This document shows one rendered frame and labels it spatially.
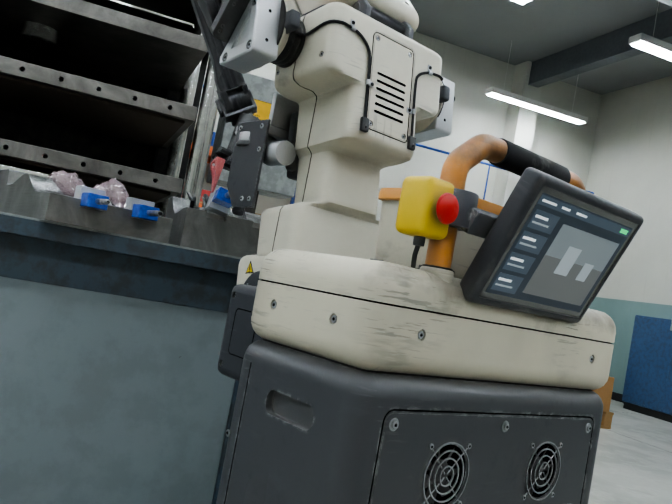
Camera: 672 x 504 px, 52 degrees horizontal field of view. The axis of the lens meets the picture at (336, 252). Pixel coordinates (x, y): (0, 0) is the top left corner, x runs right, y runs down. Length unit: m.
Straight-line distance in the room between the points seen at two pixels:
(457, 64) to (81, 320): 8.72
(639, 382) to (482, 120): 3.98
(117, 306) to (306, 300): 0.78
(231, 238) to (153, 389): 0.37
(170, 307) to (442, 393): 0.85
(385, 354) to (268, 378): 0.18
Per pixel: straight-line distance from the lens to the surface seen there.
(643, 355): 8.80
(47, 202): 1.47
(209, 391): 1.62
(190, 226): 1.59
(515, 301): 0.92
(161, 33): 2.53
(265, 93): 2.58
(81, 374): 1.58
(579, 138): 10.94
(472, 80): 10.01
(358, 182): 1.23
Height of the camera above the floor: 0.77
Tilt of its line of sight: 3 degrees up
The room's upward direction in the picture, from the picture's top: 10 degrees clockwise
